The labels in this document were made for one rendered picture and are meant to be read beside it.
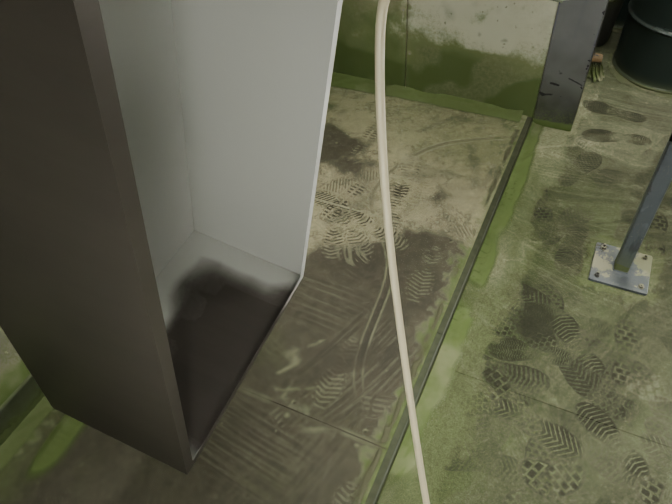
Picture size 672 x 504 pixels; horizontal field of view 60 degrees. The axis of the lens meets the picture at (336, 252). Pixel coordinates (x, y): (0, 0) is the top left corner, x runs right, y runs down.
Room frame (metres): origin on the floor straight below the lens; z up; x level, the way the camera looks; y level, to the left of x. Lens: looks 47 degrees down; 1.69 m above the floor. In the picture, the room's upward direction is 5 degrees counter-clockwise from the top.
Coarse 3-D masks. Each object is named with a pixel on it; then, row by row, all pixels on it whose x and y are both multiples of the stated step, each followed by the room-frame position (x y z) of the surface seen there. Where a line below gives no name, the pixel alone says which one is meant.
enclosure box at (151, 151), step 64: (0, 0) 0.45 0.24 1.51; (64, 0) 0.42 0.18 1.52; (128, 0) 1.03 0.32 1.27; (192, 0) 1.12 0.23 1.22; (256, 0) 1.05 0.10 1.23; (320, 0) 1.00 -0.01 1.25; (0, 64) 0.47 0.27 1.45; (64, 64) 0.44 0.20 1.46; (128, 64) 1.01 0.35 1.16; (192, 64) 1.14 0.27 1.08; (256, 64) 1.07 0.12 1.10; (320, 64) 1.00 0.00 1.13; (0, 128) 0.49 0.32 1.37; (64, 128) 0.45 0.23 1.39; (128, 128) 0.99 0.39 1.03; (192, 128) 1.16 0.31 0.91; (256, 128) 1.08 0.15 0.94; (320, 128) 0.98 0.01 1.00; (0, 192) 0.52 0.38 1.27; (64, 192) 0.47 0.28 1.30; (128, 192) 0.45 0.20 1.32; (192, 192) 1.19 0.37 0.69; (256, 192) 1.09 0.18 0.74; (0, 256) 0.57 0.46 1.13; (64, 256) 0.50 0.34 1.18; (128, 256) 0.45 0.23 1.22; (192, 256) 1.11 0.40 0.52; (256, 256) 1.11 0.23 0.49; (0, 320) 0.63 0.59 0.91; (64, 320) 0.54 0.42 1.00; (128, 320) 0.48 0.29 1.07; (192, 320) 0.90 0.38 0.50; (256, 320) 0.91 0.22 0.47; (64, 384) 0.61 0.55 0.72; (128, 384) 0.52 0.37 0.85; (192, 384) 0.73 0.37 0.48; (192, 448) 0.57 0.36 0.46
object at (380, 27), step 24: (384, 0) 0.83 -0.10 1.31; (384, 24) 0.84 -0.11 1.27; (384, 48) 0.84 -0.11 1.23; (384, 72) 0.84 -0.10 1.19; (384, 96) 0.83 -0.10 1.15; (384, 120) 0.82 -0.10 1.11; (384, 144) 0.81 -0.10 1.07; (384, 168) 0.80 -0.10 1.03; (384, 192) 0.79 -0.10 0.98; (384, 216) 0.77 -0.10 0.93; (408, 360) 0.65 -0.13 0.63; (408, 384) 0.62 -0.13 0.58; (408, 408) 0.59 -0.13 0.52
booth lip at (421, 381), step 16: (528, 128) 2.19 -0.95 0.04; (512, 160) 1.97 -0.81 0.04; (496, 192) 1.77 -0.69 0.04; (496, 208) 1.69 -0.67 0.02; (480, 240) 1.51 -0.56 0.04; (464, 272) 1.36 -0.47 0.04; (464, 288) 1.31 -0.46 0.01; (448, 320) 1.15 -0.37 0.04; (432, 352) 1.03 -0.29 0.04; (416, 384) 0.92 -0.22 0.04; (416, 400) 0.86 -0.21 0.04; (400, 432) 0.76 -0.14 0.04; (384, 464) 0.67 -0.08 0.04; (384, 480) 0.63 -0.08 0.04; (368, 496) 0.58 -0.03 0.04
